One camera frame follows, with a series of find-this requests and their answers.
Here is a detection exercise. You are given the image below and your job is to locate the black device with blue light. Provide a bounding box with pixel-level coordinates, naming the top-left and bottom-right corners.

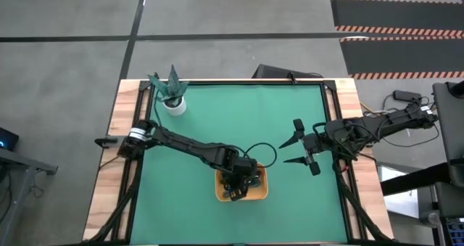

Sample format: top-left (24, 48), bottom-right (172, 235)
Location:
top-left (0, 126), bottom-right (20, 152)

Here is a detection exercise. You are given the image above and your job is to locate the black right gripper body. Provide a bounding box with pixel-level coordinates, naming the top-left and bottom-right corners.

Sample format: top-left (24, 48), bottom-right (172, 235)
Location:
top-left (292, 118), bottom-right (328, 177)

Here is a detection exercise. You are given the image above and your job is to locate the grey side table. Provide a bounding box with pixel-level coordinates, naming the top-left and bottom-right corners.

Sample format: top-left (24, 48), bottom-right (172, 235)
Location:
top-left (0, 147), bottom-right (59, 246)

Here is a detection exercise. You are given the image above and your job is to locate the black right arm cable loop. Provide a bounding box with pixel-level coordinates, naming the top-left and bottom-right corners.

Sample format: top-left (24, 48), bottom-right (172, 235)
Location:
top-left (311, 121), bottom-right (363, 162)

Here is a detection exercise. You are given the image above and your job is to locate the black support beam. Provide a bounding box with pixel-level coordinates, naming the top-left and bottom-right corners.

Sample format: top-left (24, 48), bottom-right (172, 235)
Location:
top-left (379, 161), bottom-right (452, 197)

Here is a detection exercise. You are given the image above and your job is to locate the black flat box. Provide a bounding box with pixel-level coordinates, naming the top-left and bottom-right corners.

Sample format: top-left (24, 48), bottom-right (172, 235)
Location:
top-left (251, 63), bottom-right (324, 81)

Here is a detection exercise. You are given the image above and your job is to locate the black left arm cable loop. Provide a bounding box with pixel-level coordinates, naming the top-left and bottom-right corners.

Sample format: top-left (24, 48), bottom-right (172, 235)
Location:
top-left (243, 142), bottom-right (278, 169)

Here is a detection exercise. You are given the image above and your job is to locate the black hazard-striped floor mat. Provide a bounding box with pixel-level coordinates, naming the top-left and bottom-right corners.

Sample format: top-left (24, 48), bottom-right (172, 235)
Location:
top-left (330, 0), bottom-right (464, 37)
top-left (339, 36), bottom-right (464, 81)

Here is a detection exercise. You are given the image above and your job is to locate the white plant pot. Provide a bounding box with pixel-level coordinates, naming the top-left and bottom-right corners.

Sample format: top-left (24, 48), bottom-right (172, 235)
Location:
top-left (162, 96), bottom-right (188, 118)

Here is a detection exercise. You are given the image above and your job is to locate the black power strip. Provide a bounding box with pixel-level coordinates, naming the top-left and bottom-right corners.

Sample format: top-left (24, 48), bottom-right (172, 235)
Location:
top-left (392, 89), bottom-right (423, 103)

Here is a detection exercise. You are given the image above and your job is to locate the green table mat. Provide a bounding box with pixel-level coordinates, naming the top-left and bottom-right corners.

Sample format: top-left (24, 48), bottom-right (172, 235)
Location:
top-left (129, 83), bottom-right (349, 245)

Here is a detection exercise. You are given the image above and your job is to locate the yellow plastic bin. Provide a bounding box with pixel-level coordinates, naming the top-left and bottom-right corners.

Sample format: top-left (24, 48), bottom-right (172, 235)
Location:
top-left (214, 162), bottom-right (270, 203)

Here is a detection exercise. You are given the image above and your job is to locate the white sheet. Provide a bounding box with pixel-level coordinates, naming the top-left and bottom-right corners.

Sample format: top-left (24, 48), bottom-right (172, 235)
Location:
top-left (376, 165), bottom-right (421, 218)

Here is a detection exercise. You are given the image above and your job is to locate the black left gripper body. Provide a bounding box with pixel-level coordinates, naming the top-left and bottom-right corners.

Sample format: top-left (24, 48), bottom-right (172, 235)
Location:
top-left (220, 155), bottom-right (260, 202)

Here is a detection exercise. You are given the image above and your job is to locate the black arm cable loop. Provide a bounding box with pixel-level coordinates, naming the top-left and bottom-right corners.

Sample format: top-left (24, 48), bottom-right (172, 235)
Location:
top-left (311, 121), bottom-right (363, 162)
top-left (243, 142), bottom-right (278, 169)

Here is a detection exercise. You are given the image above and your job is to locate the black clamp bracket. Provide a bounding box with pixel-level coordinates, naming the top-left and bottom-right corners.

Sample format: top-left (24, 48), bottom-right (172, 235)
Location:
top-left (94, 137), bottom-right (120, 148)

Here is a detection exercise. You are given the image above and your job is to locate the black cable with red tie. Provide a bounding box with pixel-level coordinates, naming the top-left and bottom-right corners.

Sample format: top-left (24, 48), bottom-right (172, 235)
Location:
top-left (220, 176), bottom-right (260, 200)

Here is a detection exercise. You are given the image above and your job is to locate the wooden table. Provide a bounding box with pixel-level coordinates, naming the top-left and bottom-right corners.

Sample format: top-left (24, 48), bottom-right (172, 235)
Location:
top-left (81, 78), bottom-right (395, 242)

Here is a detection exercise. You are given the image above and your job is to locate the green snake plant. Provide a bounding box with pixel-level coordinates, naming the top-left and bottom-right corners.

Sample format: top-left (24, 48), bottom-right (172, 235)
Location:
top-left (146, 64), bottom-right (190, 107)

